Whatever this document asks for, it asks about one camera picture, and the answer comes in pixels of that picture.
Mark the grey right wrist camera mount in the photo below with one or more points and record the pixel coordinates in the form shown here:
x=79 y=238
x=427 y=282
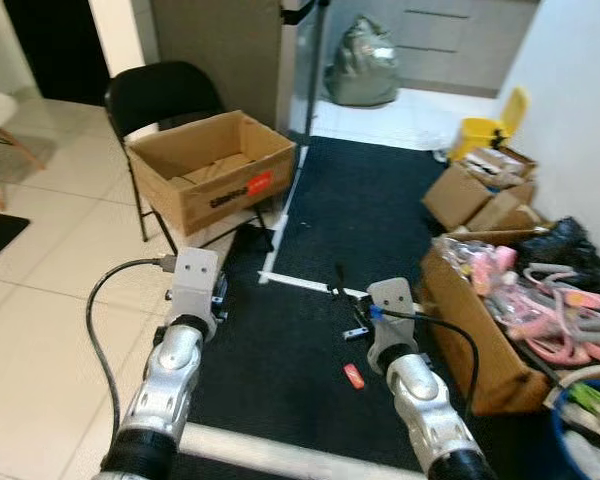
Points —
x=392 y=310

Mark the black folding chair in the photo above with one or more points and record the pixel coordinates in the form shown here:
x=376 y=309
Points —
x=160 y=95

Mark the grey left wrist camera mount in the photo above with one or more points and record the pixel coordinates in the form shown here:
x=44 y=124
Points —
x=195 y=275

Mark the brown cardboard box yellow sticker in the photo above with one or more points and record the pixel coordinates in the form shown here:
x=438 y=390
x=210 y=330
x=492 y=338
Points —
x=515 y=212

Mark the round white wooden-leg table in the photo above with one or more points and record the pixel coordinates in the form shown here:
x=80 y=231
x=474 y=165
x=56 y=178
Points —
x=0 y=110

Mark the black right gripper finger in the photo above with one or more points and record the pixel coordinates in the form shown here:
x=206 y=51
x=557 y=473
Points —
x=344 y=285

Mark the pink grey plastic hanger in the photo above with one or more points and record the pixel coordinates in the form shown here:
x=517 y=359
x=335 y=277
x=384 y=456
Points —
x=570 y=320

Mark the green white trash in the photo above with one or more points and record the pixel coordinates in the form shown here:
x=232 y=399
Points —
x=592 y=405

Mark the black stand pole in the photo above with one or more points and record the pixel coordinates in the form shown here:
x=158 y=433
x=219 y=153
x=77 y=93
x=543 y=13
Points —
x=315 y=70

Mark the black plastic bag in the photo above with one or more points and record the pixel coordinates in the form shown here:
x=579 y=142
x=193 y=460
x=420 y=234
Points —
x=570 y=250

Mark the orange red trash piece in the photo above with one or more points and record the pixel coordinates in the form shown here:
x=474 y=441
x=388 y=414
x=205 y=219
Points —
x=353 y=376

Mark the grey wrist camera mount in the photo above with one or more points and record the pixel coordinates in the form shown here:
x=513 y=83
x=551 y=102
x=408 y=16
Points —
x=392 y=310
x=195 y=275

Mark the green grey bag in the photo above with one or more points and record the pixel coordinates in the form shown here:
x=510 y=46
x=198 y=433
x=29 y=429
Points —
x=362 y=65

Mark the closed brown cardboard box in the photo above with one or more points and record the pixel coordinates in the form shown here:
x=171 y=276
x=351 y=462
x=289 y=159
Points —
x=455 y=195

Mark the grey drawer cabinet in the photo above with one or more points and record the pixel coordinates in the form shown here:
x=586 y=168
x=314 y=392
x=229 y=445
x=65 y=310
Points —
x=460 y=40

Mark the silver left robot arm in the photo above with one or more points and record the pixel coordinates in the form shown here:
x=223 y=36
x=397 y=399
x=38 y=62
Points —
x=170 y=385

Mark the small open cardboard box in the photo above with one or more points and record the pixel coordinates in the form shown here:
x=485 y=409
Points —
x=500 y=165

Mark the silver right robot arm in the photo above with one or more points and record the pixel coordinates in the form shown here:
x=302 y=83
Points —
x=425 y=410

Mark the pink flat packet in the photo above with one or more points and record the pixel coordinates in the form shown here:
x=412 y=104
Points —
x=501 y=268

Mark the large cardboard box of clutter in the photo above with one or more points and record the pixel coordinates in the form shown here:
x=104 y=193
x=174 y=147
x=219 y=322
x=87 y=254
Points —
x=480 y=350

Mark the blue rubbish bin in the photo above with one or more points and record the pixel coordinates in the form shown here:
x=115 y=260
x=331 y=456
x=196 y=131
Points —
x=565 y=440

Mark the open cardboard box red label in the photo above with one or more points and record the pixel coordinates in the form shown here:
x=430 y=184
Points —
x=220 y=180

